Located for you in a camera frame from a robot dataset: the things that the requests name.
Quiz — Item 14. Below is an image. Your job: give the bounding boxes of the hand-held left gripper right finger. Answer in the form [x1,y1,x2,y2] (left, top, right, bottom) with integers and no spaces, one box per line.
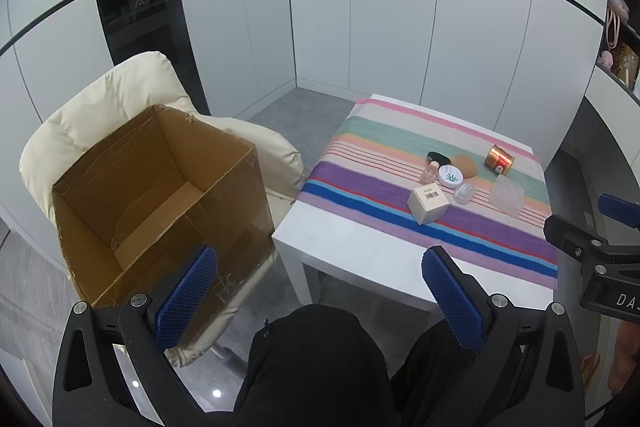
[421,246,586,427]

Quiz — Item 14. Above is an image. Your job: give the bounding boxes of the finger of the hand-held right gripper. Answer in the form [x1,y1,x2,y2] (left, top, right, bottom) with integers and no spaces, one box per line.
[543,213,608,264]
[597,193,640,230]

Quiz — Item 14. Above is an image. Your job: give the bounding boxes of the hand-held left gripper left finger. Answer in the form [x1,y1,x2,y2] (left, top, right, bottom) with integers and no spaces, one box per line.
[52,246,221,427]

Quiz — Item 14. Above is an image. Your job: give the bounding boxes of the clear plastic box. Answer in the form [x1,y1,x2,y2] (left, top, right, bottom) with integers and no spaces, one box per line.
[489,174,526,219]

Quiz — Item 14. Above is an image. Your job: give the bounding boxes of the small white carton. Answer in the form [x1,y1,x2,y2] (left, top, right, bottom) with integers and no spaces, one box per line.
[406,185,451,225]

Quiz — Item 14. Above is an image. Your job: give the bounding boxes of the copper metal can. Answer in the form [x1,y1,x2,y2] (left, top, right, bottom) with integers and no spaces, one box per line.
[483,144,516,174]

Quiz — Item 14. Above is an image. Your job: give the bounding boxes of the small clear jar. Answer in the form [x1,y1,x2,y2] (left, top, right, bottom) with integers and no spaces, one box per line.
[452,183,476,206]

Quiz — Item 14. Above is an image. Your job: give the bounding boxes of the brown cardboard box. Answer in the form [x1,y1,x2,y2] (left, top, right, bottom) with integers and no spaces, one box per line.
[51,104,277,350]

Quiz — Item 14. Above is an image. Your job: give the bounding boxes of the beige makeup sponge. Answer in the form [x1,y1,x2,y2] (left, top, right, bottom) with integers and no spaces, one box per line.
[451,154,478,178]

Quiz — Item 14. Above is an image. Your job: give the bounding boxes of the white round compact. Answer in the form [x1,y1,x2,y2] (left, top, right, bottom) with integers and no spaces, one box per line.
[436,164,463,188]

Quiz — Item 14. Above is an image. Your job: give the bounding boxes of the person's right hand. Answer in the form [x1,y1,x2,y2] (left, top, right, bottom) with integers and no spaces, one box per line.
[607,322,640,397]

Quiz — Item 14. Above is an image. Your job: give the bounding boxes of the red orange packet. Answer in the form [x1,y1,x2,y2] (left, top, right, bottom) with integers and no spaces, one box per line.
[580,353,601,388]

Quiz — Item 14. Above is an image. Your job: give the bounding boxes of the white curved cabinet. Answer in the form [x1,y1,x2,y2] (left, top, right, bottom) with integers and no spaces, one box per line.
[582,59,640,142]

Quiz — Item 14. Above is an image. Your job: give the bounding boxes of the white table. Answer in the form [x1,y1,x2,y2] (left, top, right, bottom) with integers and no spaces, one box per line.
[271,94,560,315]

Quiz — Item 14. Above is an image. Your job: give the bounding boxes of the brown paper bag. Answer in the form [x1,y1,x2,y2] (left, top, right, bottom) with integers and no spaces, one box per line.
[612,42,640,88]

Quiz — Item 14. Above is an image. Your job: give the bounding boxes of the striped colourful cloth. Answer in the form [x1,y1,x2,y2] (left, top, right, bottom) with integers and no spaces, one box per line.
[298,98,559,292]

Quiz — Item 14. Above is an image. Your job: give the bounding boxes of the pink plush toy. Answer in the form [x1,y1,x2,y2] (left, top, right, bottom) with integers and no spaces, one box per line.
[607,0,633,24]

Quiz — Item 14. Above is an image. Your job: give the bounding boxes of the cream padded chair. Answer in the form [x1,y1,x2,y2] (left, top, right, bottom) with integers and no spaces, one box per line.
[18,51,307,368]

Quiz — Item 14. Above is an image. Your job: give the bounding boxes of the dark glass panel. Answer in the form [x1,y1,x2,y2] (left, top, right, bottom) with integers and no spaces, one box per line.
[90,0,211,118]

